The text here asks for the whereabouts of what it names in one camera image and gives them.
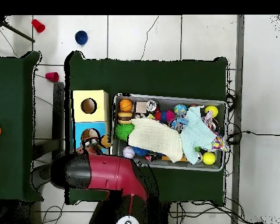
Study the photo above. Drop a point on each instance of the yellow-brown plush toy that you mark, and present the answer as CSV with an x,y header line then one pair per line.
x,y
105,141

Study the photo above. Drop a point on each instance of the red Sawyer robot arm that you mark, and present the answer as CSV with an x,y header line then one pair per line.
x,y
116,172

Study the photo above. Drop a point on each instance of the wooden three-hole sorting box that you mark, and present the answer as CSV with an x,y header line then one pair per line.
x,y
84,116

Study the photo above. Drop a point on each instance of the white baseball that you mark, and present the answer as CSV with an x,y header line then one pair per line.
x,y
128,152

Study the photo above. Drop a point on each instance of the green spiky rubber ball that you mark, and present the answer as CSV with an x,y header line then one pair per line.
x,y
123,131

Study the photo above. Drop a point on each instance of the toy hamburger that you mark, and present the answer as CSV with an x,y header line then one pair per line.
x,y
124,117

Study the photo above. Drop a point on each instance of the orange toy basketball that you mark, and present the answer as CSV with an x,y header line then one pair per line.
x,y
126,105

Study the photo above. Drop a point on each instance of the cream waffle cloth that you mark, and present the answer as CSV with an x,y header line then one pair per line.
x,y
154,137

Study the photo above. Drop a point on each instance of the plain wooden block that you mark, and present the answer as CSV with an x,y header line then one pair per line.
x,y
141,106

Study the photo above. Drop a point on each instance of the black drink can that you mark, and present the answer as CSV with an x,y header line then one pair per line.
x,y
151,105

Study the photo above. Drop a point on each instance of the magenta plastic cup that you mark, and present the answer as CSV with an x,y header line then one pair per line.
x,y
52,77

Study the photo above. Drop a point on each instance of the dark green tablecloth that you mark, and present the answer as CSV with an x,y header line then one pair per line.
x,y
142,77

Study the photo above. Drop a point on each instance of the side table with green cloth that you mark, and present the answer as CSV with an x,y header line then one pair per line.
x,y
9,93

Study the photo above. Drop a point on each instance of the mint waffle cloth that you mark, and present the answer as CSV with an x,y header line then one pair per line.
x,y
196,133

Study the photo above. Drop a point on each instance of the blue plastic cup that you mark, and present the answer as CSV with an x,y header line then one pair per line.
x,y
81,37

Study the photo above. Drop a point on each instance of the yellow ball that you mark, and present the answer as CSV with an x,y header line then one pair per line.
x,y
211,111
209,158

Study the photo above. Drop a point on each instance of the red plastic cup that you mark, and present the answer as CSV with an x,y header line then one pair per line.
x,y
38,25

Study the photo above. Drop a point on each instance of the black tripod leg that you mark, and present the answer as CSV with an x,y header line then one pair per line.
x,y
18,32

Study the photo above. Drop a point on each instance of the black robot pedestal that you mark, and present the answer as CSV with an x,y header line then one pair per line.
x,y
163,214

